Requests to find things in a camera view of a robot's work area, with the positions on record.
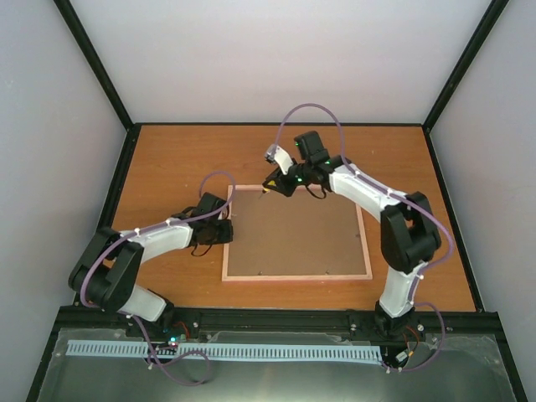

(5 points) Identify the yellow handled screwdriver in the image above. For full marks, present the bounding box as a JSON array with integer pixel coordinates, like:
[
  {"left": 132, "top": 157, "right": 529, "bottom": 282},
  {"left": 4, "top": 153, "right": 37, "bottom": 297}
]
[{"left": 260, "top": 180, "right": 276, "bottom": 198}]

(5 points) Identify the pink picture frame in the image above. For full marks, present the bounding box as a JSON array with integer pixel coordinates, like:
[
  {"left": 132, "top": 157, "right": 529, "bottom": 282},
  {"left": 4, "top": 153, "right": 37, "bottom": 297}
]
[{"left": 222, "top": 185, "right": 373, "bottom": 282}]

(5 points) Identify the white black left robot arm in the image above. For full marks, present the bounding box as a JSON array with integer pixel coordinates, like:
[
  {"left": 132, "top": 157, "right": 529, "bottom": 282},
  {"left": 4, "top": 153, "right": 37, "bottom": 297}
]
[{"left": 68, "top": 193, "right": 233, "bottom": 338}]

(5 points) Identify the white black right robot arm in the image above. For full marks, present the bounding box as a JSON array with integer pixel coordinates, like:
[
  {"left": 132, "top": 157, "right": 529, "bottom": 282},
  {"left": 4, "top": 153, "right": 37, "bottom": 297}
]
[{"left": 263, "top": 131, "right": 441, "bottom": 338}]

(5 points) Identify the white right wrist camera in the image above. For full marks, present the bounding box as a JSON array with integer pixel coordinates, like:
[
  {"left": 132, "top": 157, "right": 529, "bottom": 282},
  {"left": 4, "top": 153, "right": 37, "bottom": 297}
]
[{"left": 265, "top": 143, "right": 296, "bottom": 175}]

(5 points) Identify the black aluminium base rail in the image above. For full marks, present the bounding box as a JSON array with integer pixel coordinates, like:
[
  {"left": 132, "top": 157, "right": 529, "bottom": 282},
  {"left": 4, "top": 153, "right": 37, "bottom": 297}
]
[{"left": 125, "top": 306, "right": 502, "bottom": 347}]

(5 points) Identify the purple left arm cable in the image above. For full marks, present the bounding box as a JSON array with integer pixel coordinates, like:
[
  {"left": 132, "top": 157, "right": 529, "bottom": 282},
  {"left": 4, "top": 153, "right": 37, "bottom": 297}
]
[{"left": 79, "top": 171, "right": 236, "bottom": 384}]

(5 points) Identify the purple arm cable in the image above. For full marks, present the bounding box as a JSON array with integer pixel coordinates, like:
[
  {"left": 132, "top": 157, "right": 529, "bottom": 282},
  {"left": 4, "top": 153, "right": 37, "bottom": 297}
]
[
  {"left": 79, "top": 171, "right": 236, "bottom": 384},
  {"left": 275, "top": 102, "right": 456, "bottom": 373}
]

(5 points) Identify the light blue slotted cable duct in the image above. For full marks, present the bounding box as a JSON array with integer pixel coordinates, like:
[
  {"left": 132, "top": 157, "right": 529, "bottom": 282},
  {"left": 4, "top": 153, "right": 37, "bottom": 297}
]
[{"left": 64, "top": 340, "right": 382, "bottom": 365}]

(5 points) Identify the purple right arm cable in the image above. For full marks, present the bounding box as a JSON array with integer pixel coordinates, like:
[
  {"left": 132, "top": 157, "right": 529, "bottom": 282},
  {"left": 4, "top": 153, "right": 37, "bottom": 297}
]
[{"left": 275, "top": 102, "right": 456, "bottom": 373}]

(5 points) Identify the black right corner post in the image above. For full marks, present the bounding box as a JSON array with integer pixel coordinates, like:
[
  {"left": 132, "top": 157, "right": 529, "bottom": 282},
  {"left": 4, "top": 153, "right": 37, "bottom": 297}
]
[{"left": 422, "top": 0, "right": 510, "bottom": 126}]

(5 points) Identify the black corner post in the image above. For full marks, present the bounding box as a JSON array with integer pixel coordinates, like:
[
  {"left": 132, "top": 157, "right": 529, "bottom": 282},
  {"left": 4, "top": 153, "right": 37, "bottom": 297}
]
[
  {"left": 53, "top": 0, "right": 135, "bottom": 129},
  {"left": 422, "top": 0, "right": 510, "bottom": 126}
]

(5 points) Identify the black left corner post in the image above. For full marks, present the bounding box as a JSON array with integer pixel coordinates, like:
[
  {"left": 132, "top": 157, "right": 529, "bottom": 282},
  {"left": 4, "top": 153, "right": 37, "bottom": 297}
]
[{"left": 53, "top": 0, "right": 135, "bottom": 129}]

